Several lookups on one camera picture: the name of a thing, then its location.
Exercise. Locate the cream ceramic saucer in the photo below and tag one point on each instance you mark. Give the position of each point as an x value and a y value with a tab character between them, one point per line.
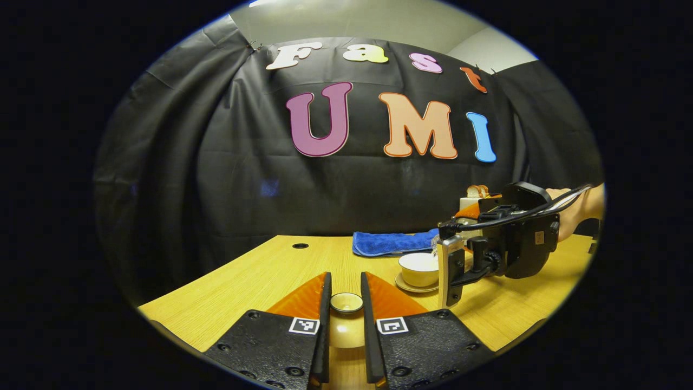
411	288

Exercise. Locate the cream teacup lid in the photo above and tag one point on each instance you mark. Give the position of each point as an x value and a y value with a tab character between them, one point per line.
346	330

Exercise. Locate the blue folded towel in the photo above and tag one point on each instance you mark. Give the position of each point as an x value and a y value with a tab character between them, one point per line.
390	242

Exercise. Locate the bread slice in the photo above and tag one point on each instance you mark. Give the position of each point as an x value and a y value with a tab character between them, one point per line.
484	190
472	192

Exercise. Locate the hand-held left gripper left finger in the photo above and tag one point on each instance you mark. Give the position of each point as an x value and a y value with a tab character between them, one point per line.
325	336

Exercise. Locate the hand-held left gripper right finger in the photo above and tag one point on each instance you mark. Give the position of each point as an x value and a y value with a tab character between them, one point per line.
369	336

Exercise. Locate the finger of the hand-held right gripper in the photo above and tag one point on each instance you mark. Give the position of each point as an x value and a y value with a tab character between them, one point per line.
468	211

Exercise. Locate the ceiling light strip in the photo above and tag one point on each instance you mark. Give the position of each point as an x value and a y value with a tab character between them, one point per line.
260	2

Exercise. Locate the black backdrop cloth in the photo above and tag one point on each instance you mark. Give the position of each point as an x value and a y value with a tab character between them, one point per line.
243	179

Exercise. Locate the cream ceramic teacup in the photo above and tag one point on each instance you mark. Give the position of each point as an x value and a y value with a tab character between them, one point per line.
417	271

